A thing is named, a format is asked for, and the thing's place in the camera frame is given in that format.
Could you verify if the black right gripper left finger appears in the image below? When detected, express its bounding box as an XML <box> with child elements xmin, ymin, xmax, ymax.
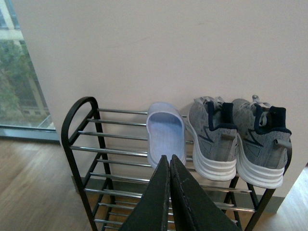
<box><xmin>120</xmin><ymin>155</ymin><xmax>170</xmax><ymax>231</ymax></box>

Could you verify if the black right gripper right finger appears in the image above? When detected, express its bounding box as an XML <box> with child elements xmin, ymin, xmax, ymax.
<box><xmin>170</xmin><ymin>155</ymin><xmax>240</xmax><ymax>231</ymax></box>

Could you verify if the grey knit sneaker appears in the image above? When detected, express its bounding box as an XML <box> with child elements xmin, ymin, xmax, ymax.
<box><xmin>232</xmin><ymin>95</ymin><xmax>292</xmax><ymax>189</ymax></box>
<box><xmin>186</xmin><ymin>96</ymin><xmax>238</xmax><ymax>181</ymax></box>

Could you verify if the light blue slipper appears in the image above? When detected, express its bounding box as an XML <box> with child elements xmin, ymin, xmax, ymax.
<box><xmin>146</xmin><ymin>102</ymin><xmax>186</xmax><ymax>168</ymax></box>

